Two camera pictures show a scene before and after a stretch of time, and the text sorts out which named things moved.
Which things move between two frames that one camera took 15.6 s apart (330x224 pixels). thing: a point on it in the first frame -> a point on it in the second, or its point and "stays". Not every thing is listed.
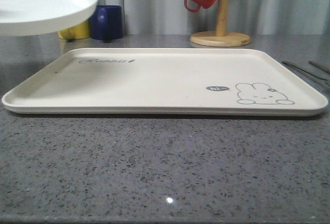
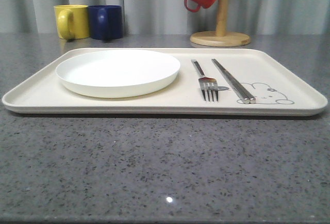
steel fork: [326, 69] -> [207, 84]
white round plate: [29, 5] -> [118, 73]
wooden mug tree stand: [220, 37] stays
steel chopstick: [291, 64] -> [246, 97]
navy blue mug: [106, 22] stays
